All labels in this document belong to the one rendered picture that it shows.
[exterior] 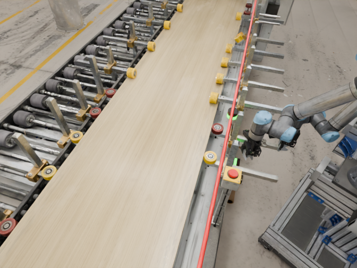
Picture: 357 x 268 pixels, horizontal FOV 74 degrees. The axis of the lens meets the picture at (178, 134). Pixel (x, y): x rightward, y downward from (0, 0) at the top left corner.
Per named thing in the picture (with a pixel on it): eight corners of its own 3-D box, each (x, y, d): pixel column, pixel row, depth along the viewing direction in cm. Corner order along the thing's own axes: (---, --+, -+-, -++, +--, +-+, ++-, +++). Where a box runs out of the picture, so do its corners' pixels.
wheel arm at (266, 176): (275, 178, 144) (278, 175, 141) (275, 183, 142) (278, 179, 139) (206, 161, 152) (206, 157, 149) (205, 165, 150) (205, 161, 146)
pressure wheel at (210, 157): (209, 159, 155) (211, 148, 147) (217, 167, 151) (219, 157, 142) (199, 164, 153) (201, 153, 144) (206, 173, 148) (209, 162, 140)
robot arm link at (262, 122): (271, 123, 107) (253, 116, 110) (264, 139, 115) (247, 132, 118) (276, 113, 111) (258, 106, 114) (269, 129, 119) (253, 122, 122)
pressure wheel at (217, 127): (222, 134, 170) (224, 123, 161) (220, 143, 165) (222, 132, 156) (211, 132, 171) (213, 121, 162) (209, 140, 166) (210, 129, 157)
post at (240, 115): (229, 158, 176) (244, 110, 140) (229, 161, 174) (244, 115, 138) (224, 157, 177) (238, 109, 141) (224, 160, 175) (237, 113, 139)
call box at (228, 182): (238, 178, 106) (242, 169, 100) (236, 192, 102) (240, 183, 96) (222, 174, 107) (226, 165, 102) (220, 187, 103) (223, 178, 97)
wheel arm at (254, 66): (282, 72, 200) (284, 68, 197) (282, 74, 197) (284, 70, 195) (224, 61, 208) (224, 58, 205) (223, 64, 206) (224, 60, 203)
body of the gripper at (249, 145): (245, 158, 127) (251, 143, 118) (241, 145, 133) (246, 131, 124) (258, 157, 128) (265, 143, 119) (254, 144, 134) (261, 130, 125)
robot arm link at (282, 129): (300, 120, 111) (277, 111, 114) (294, 136, 104) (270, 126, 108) (294, 132, 116) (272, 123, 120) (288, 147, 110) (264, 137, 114)
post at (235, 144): (224, 185, 159) (240, 140, 123) (223, 190, 157) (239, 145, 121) (219, 184, 160) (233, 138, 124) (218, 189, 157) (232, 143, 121)
